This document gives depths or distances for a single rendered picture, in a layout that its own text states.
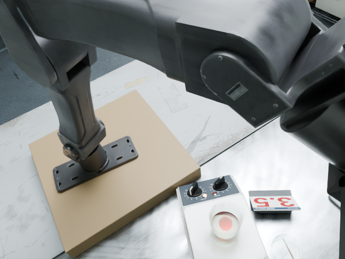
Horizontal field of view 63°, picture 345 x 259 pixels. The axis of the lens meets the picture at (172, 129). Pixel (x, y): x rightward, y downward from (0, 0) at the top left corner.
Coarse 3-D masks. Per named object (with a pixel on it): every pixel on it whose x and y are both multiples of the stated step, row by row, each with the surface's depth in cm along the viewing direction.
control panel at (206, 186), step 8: (224, 176) 62; (200, 184) 61; (208, 184) 61; (232, 184) 59; (184, 192) 60; (208, 192) 58; (216, 192) 57; (224, 192) 57; (232, 192) 56; (184, 200) 57; (192, 200) 57; (200, 200) 56
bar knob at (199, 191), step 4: (192, 184) 59; (196, 184) 59; (192, 188) 58; (196, 188) 59; (200, 188) 60; (188, 192) 59; (192, 192) 57; (196, 192) 58; (200, 192) 58; (192, 196) 58; (196, 196) 58
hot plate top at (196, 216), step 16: (192, 208) 53; (208, 208) 52; (192, 224) 51; (208, 224) 51; (192, 240) 49; (208, 240) 49; (240, 240) 48; (256, 240) 48; (208, 256) 47; (224, 256) 47; (240, 256) 47; (256, 256) 46
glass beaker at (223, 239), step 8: (224, 200) 45; (216, 208) 46; (224, 208) 47; (232, 208) 46; (240, 208) 45; (208, 216) 44; (240, 216) 45; (240, 224) 43; (216, 232) 44; (232, 232) 42; (216, 240) 47; (224, 240) 46; (232, 240) 46
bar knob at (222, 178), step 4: (220, 176) 59; (216, 180) 58; (220, 180) 58; (224, 180) 59; (216, 184) 57; (220, 184) 58; (224, 184) 59; (216, 188) 58; (220, 188) 58; (224, 188) 58
